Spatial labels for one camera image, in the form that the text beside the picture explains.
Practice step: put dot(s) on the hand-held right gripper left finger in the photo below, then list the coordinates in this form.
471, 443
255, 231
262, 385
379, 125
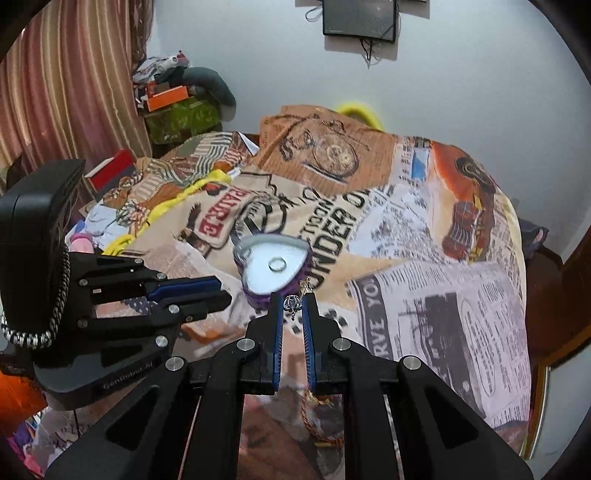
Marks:
277, 332

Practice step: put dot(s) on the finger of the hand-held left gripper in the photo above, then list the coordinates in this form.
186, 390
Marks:
198, 310
184, 285

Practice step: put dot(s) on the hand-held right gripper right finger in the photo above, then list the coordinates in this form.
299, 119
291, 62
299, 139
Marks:
308, 344

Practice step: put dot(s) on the silver earring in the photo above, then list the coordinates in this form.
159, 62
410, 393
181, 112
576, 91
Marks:
292, 303

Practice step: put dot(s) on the purple heart-shaped jewelry box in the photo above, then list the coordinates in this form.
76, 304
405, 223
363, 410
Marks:
258, 281

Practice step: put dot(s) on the pink and white cloth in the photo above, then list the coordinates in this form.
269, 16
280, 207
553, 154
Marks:
92, 230

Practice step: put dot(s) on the red box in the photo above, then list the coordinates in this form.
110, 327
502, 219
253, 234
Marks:
113, 168

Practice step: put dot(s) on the printed blanket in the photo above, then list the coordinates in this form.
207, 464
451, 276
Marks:
415, 300

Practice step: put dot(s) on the striped pink curtain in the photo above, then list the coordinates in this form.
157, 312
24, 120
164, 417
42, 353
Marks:
69, 78

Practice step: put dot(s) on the green patterned storage box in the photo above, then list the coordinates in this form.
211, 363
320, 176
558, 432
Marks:
182, 121

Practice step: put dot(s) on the orange box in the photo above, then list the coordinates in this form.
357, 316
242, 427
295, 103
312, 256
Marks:
166, 98

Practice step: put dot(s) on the pile of clothes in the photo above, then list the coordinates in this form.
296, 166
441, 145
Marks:
157, 69

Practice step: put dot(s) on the grey plush cushion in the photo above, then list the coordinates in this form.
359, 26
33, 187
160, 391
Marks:
214, 85

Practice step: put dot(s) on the colourful cloth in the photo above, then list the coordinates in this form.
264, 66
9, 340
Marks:
32, 443

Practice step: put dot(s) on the yellow hoop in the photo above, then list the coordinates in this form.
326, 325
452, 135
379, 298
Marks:
360, 110

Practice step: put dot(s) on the dark cloth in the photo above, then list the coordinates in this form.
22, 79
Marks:
533, 237

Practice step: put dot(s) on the wooden bed frame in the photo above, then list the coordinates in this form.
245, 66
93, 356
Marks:
554, 323

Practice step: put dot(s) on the black wall screen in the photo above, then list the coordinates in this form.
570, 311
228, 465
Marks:
360, 16

